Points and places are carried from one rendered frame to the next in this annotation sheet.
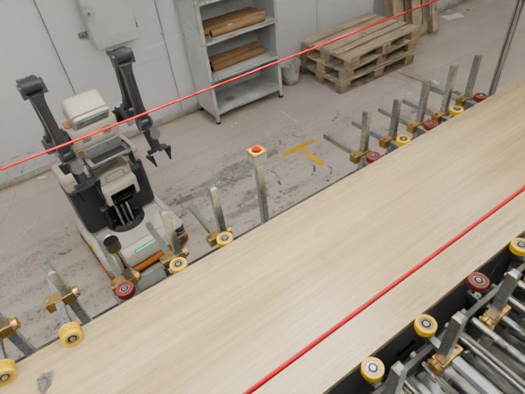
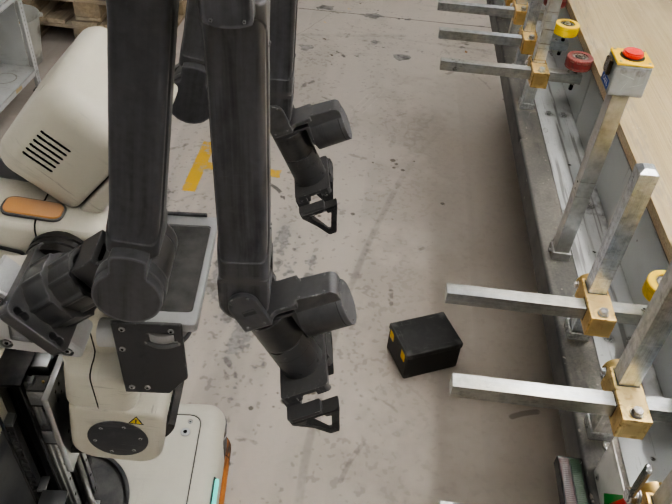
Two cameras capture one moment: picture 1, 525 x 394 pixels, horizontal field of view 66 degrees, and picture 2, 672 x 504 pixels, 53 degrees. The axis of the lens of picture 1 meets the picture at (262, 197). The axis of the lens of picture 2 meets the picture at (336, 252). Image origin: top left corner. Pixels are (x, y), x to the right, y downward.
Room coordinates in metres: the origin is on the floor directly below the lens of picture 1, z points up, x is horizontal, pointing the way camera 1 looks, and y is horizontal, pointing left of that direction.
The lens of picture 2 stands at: (1.34, 1.38, 1.78)
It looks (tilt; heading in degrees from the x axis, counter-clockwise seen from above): 41 degrees down; 302
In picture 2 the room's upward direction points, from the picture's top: 5 degrees clockwise
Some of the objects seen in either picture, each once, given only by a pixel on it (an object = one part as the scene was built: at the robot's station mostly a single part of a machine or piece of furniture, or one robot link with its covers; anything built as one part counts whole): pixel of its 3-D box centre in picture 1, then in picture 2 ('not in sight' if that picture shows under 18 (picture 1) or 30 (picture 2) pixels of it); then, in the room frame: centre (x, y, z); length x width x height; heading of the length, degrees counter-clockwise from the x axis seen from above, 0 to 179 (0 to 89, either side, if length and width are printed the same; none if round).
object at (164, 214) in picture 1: (176, 245); (634, 363); (1.31, 0.44, 0.90); 0.04 x 0.04 x 0.48; 30
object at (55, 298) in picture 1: (62, 298); not in sight; (1.05, 0.90, 0.95); 0.14 x 0.06 x 0.05; 120
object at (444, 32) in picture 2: (377, 135); (502, 39); (2.11, -0.78, 0.83); 0.43 x 0.03 x 0.04; 30
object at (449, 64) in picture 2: (348, 150); (509, 71); (1.99, -0.56, 0.84); 0.43 x 0.03 x 0.04; 30
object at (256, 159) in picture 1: (257, 156); (625, 74); (1.57, 0.00, 1.18); 0.07 x 0.07 x 0.08; 30
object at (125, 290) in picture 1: (127, 295); not in sight; (1.10, 0.65, 0.85); 0.08 x 0.08 x 0.11
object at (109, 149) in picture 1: (108, 158); (160, 286); (1.99, 0.88, 0.99); 0.28 x 0.16 x 0.22; 125
